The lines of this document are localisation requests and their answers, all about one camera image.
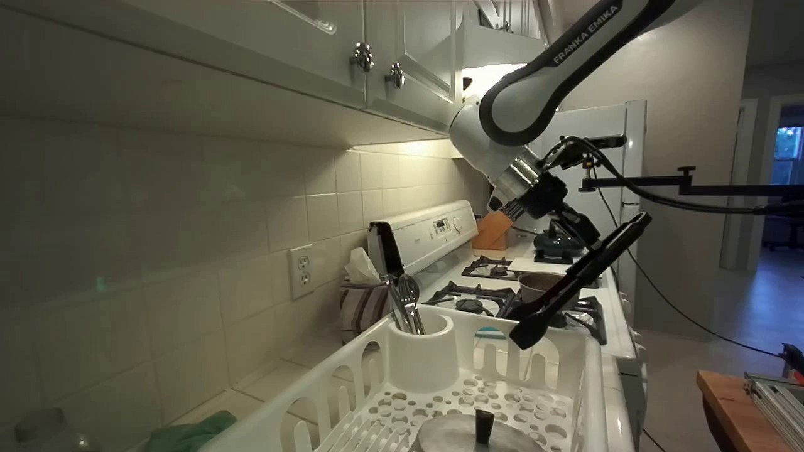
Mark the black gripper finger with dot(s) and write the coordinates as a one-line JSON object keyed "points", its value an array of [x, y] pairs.
{"points": [[582, 229]]}

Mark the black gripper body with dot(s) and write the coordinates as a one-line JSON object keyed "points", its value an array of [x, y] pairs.
{"points": [[543, 200]]}

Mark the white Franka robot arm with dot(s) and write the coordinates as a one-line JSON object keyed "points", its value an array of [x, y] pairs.
{"points": [[536, 91]]}

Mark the black countertop object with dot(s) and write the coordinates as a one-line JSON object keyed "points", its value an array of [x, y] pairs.
{"points": [[553, 252]]}

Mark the orange container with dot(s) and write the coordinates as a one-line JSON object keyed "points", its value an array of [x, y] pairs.
{"points": [[493, 229]]}

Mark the dark pan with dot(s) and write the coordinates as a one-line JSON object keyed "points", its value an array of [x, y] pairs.
{"points": [[536, 288]]}

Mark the white gas stove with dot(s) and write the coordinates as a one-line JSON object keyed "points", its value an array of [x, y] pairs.
{"points": [[428, 229]]}

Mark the white range hood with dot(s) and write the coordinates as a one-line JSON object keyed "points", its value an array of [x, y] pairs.
{"points": [[478, 51]]}

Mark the metal utensils in holder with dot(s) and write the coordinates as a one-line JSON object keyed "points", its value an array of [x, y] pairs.
{"points": [[411, 306]]}

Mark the metal spoon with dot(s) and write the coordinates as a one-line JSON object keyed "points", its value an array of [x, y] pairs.
{"points": [[393, 311]]}

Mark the metal cabinet knob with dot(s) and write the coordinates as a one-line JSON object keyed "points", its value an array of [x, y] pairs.
{"points": [[396, 77], [364, 57]]}

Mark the white plastic dish rack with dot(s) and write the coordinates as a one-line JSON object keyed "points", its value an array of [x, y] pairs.
{"points": [[418, 360]]}

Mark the wooden shelf edge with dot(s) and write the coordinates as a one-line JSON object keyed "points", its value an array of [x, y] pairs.
{"points": [[729, 411]]}

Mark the silver pot lid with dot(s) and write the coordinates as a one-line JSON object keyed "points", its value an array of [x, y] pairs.
{"points": [[454, 436]]}

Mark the white upper cabinet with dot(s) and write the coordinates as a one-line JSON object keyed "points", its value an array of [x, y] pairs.
{"points": [[210, 41]]}

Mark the green cloth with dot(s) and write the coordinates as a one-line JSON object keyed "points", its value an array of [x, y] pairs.
{"points": [[185, 436]]}

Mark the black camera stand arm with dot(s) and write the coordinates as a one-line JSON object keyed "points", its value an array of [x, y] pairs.
{"points": [[694, 188]]}

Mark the white wall outlet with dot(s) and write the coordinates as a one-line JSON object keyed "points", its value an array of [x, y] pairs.
{"points": [[302, 269]]}

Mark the aluminium base plate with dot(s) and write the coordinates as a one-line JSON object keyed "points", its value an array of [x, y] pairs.
{"points": [[781, 402]]}

